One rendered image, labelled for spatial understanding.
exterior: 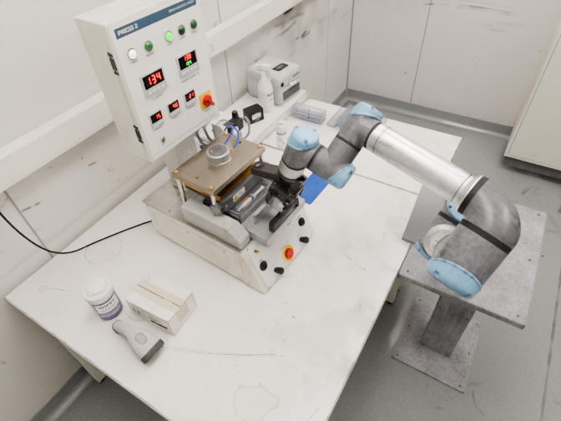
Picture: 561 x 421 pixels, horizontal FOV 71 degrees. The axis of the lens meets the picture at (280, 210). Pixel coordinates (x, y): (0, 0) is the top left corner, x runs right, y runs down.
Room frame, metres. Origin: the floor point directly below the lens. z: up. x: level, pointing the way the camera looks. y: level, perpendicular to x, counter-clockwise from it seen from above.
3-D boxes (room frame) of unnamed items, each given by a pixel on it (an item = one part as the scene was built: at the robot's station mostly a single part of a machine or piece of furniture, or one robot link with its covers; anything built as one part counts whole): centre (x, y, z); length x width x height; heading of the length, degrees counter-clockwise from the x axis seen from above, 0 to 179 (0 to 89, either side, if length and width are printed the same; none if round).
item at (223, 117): (1.65, 0.27, 0.83); 0.23 x 0.12 x 0.07; 158
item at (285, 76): (2.04, -0.01, 0.88); 0.25 x 0.20 x 0.17; 50
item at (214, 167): (1.09, 0.20, 1.08); 0.31 x 0.24 x 0.13; 143
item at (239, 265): (1.06, 0.17, 0.84); 0.53 x 0.37 x 0.17; 53
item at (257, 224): (0.98, 0.10, 0.97); 0.30 x 0.22 x 0.08; 53
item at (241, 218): (1.01, 0.14, 0.98); 0.20 x 0.17 x 0.03; 143
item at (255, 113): (1.79, 0.11, 0.83); 0.09 x 0.06 x 0.07; 122
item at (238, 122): (1.31, 0.16, 1.05); 0.15 x 0.05 x 0.15; 143
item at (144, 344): (0.61, 0.48, 0.79); 0.20 x 0.08 x 0.08; 56
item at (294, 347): (1.20, 0.04, 0.37); 1.70 x 1.16 x 0.75; 146
